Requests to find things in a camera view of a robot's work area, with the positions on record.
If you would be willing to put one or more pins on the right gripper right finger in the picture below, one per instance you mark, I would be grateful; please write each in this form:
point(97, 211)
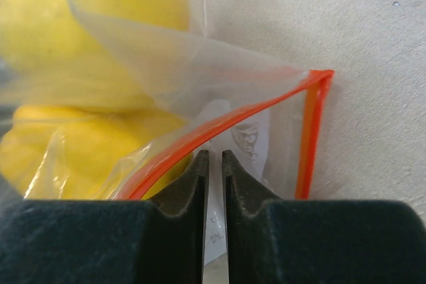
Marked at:
point(272, 240)

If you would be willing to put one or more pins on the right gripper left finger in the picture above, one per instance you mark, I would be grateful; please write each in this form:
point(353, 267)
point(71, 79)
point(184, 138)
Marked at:
point(159, 240)

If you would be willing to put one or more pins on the yellow fake fruit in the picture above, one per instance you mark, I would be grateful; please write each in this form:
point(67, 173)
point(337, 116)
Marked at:
point(53, 152)
point(48, 57)

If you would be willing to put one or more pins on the clear zip bag red seal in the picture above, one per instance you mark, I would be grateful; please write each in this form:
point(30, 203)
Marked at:
point(213, 87)

